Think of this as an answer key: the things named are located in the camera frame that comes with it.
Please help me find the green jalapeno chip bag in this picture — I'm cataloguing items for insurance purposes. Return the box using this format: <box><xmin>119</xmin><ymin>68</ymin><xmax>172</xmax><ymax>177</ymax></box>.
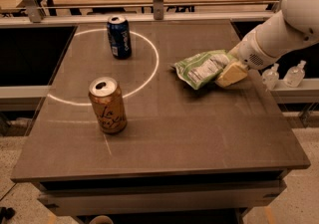
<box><xmin>173</xmin><ymin>50</ymin><xmax>235</xmax><ymax>90</ymax></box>

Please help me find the orange LaCroix can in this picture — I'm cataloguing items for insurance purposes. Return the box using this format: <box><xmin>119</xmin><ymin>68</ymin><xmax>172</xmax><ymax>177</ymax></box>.
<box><xmin>89</xmin><ymin>77</ymin><xmax>127</xmax><ymax>134</ymax></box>

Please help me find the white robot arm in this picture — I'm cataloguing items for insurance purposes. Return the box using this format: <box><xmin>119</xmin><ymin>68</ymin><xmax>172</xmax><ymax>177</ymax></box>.
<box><xmin>215</xmin><ymin>0</ymin><xmax>319</xmax><ymax>88</ymax></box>

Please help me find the blue Pepsi can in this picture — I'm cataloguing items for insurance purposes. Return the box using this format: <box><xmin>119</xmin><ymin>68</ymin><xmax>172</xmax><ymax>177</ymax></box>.
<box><xmin>107</xmin><ymin>15</ymin><xmax>132</xmax><ymax>59</ymax></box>

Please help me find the black object on floor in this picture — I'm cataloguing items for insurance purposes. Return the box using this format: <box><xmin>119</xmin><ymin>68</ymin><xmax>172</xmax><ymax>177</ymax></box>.
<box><xmin>0</xmin><ymin>207</ymin><xmax>16</xmax><ymax>224</ymax></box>

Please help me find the clear sanitizer bottle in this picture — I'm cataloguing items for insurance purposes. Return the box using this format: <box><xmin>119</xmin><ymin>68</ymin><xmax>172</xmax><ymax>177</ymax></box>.
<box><xmin>262</xmin><ymin>63</ymin><xmax>279</xmax><ymax>90</ymax></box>
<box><xmin>283</xmin><ymin>60</ymin><xmax>306</xmax><ymax>88</ymax></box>

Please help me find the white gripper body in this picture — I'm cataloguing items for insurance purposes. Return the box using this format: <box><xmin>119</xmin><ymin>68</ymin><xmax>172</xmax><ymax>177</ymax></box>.
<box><xmin>229</xmin><ymin>30</ymin><xmax>278</xmax><ymax>70</ymax></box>

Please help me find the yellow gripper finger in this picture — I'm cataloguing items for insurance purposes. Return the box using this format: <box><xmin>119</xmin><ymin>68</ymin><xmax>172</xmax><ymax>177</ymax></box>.
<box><xmin>215</xmin><ymin>61</ymin><xmax>248</xmax><ymax>88</ymax></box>

